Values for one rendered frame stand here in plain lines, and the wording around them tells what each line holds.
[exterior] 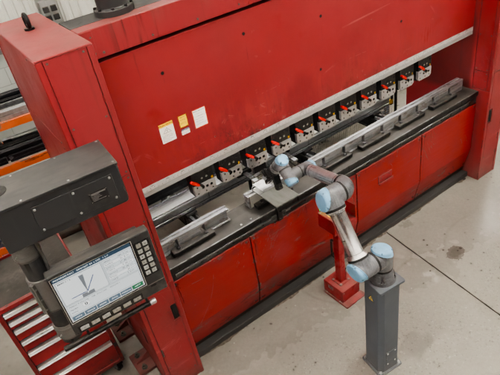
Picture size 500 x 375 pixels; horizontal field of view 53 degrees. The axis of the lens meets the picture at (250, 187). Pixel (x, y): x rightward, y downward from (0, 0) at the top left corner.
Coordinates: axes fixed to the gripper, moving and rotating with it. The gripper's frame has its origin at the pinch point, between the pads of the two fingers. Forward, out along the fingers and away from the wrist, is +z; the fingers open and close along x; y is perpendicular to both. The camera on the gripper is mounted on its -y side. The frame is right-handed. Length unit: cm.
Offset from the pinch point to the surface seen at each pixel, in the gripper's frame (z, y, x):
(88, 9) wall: 237, 345, -41
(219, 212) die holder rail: 11.0, 0.9, 35.0
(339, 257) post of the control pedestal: 32, -66, -31
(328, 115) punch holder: -14, 19, -60
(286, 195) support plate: -4.8, -13.2, -3.9
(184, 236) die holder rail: 13, -2, 62
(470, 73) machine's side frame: 6, 1, -216
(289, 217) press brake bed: 20.4, -24.0, -9.2
